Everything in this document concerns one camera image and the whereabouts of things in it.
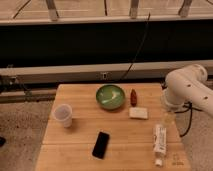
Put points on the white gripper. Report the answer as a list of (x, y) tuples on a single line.
[(168, 118)]

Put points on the green ceramic bowl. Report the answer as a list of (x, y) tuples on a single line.
[(110, 97)]

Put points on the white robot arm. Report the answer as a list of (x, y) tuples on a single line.
[(186, 84)]

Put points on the white tube with cap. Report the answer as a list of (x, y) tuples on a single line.
[(160, 145)]

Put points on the small brown red object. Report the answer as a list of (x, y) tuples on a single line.
[(133, 98)]

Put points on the black smartphone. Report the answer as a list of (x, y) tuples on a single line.
[(100, 145)]

